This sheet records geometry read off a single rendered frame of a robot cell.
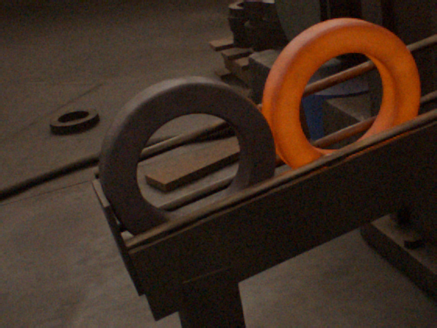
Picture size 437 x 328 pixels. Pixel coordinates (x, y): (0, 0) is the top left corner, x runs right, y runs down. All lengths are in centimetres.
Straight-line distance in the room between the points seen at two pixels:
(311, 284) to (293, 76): 99
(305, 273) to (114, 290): 45
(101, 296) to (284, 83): 116
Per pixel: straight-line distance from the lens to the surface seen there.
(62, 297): 190
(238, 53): 307
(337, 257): 181
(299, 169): 80
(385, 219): 181
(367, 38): 82
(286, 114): 80
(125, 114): 75
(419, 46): 93
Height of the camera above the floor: 94
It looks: 23 degrees down
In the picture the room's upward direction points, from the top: 8 degrees counter-clockwise
